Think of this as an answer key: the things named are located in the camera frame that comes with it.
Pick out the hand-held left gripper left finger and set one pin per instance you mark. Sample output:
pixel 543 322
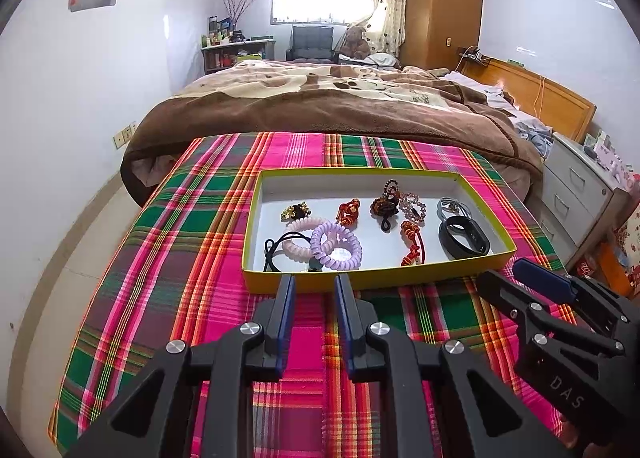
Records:
pixel 285 318

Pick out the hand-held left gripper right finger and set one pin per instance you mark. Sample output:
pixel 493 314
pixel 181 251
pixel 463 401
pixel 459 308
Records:
pixel 345 318

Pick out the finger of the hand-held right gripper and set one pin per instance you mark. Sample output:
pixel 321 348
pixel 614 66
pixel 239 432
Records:
pixel 545 280
pixel 505 293

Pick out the yellow-green cardboard box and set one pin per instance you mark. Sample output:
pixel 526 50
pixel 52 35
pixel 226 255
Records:
pixel 380 280

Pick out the black wristband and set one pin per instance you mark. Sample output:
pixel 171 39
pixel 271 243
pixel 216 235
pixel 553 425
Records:
pixel 450 243

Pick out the orange box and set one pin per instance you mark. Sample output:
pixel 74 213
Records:
pixel 605 268

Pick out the white nightstand drawers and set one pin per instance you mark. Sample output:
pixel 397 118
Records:
pixel 575 198

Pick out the red printed bag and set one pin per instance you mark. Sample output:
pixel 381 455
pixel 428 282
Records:
pixel 629 248

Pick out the pink plaid blanket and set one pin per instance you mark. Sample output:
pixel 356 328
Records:
pixel 175 263

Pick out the blue-grey cloth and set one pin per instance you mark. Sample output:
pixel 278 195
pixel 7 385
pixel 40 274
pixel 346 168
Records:
pixel 532 132

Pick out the wooden bed headboard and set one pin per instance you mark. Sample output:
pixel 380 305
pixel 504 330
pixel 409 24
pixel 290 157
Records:
pixel 550 92

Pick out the white pillow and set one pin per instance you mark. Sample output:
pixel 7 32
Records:
pixel 500 97

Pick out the brown bed blanket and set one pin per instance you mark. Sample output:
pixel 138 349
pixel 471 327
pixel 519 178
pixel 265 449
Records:
pixel 300 107

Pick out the power strip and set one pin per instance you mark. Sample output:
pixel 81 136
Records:
pixel 474 56

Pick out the shelf with bottles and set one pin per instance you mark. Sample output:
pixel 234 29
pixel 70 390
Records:
pixel 235 55

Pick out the black chair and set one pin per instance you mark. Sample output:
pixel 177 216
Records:
pixel 311 45

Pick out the brown teddy bear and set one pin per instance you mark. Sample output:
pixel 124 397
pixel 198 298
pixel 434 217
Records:
pixel 356 42

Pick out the wooden wardrobe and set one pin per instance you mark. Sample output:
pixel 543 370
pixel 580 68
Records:
pixel 442 7

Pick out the patterned curtain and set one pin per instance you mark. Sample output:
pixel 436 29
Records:
pixel 389 2

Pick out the window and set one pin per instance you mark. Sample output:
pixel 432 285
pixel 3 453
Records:
pixel 320 3

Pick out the bare flower branches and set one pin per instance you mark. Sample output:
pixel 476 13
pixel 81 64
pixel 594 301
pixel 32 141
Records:
pixel 239 5

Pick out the wall outlet strip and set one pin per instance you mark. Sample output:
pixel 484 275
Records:
pixel 124 135

